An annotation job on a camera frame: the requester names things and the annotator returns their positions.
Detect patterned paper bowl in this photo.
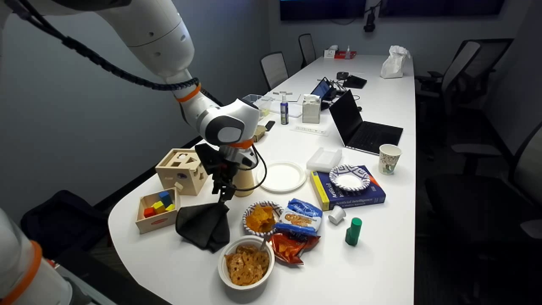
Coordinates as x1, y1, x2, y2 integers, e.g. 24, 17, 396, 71
327, 165, 372, 193
242, 200, 283, 237

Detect white ceramic bowl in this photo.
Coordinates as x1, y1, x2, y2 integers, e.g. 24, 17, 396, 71
217, 236, 276, 292

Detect red snack bag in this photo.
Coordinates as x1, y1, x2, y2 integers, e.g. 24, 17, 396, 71
269, 229, 322, 268

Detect blue box with bowl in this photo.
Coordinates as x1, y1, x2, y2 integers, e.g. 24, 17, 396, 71
308, 165, 388, 212

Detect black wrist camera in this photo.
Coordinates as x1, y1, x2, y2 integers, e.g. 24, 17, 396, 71
193, 143, 225, 178

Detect dark grey towel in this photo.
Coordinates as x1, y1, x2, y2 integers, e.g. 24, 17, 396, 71
174, 200, 232, 254

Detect wooden shape sorter cube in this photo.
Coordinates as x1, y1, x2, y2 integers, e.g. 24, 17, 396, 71
154, 148, 210, 199

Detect small spray bottle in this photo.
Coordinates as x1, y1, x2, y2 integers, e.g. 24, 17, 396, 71
279, 93, 291, 127

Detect orange cheese crackers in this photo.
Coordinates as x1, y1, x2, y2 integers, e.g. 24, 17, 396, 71
247, 204, 278, 234

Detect beige water bottle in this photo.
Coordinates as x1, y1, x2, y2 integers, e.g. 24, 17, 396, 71
232, 166, 259, 199

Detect brown pretzel crisps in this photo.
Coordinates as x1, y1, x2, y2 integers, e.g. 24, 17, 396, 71
223, 243, 271, 287

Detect white paper cup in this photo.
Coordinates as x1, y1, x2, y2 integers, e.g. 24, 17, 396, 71
378, 143, 403, 175

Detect wall monitor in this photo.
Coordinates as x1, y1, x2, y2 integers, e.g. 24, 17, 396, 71
378, 0, 506, 17
278, 0, 367, 24

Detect blue snack bag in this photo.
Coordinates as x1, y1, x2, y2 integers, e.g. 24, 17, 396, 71
274, 197, 325, 237

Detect white carton box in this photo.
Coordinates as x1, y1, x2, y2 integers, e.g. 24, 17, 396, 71
300, 93, 322, 126

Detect wooden block tray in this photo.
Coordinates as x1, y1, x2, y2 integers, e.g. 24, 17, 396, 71
134, 188, 179, 236

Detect black pouch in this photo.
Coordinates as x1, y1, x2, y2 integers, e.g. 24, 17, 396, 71
335, 71, 369, 90

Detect green cylindrical container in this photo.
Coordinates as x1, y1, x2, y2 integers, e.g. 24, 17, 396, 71
344, 215, 364, 248

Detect black laptop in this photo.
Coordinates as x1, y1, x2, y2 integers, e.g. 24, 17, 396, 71
328, 88, 405, 156

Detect black office chair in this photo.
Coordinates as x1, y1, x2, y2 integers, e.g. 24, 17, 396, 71
20, 188, 112, 268
259, 51, 289, 90
422, 121, 542, 251
296, 32, 318, 68
415, 38, 515, 115

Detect thin black cable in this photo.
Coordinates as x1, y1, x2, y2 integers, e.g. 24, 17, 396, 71
247, 143, 271, 193

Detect small white roll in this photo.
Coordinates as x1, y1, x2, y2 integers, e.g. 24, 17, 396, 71
327, 205, 347, 227

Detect tablet with blue screen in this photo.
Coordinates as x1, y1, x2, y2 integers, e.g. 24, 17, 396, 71
310, 77, 337, 104

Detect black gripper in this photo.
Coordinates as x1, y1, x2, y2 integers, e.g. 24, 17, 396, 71
212, 148, 251, 204

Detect white round plate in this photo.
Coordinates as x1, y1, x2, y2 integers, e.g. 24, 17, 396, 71
257, 161, 308, 195

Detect black conference webcam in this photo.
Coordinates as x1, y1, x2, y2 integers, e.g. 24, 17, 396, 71
362, 0, 379, 34

